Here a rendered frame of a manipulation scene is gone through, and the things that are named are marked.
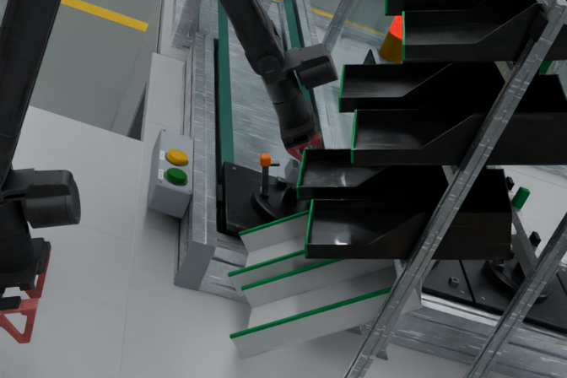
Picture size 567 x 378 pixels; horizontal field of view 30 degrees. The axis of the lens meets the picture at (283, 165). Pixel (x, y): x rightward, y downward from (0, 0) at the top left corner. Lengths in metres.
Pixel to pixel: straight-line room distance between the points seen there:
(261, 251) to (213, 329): 0.16
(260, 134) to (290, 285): 0.76
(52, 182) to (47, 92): 2.80
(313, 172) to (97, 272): 0.43
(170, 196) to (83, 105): 2.22
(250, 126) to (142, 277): 0.62
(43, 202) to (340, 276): 0.50
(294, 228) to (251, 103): 0.75
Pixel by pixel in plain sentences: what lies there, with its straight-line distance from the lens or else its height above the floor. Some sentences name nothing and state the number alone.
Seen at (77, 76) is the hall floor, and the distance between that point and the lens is 4.34.
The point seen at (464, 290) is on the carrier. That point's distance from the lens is 2.06.
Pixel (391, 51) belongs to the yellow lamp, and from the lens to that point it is 2.05.
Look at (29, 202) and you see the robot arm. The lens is 1.37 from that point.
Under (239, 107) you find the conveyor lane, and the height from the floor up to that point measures 0.92.
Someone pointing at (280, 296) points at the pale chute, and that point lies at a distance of 1.67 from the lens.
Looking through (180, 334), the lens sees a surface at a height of 0.86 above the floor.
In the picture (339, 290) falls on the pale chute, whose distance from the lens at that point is 1.62.
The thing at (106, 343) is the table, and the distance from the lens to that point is 1.72.
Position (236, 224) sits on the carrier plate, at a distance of 1.90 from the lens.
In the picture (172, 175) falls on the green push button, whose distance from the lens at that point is 1.96.
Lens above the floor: 1.95
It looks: 27 degrees down
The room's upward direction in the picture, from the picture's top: 25 degrees clockwise
